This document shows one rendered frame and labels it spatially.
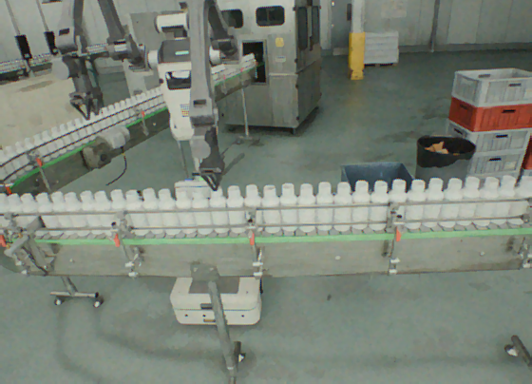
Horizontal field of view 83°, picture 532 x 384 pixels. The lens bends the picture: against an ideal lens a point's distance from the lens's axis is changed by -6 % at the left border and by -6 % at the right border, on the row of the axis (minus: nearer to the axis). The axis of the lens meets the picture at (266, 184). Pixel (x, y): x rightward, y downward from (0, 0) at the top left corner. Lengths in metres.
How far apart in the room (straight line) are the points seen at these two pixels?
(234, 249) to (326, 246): 0.32
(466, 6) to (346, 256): 13.59
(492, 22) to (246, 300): 14.03
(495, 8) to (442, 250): 13.94
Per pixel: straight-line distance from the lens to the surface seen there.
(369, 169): 1.73
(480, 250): 1.30
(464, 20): 14.42
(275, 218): 1.07
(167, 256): 1.23
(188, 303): 2.00
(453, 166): 2.81
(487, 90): 3.15
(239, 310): 1.99
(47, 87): 4.99
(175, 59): 1.65
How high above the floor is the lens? 1.67
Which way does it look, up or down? 29 degrees down
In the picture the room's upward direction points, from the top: 5 degrees counter-clockwise
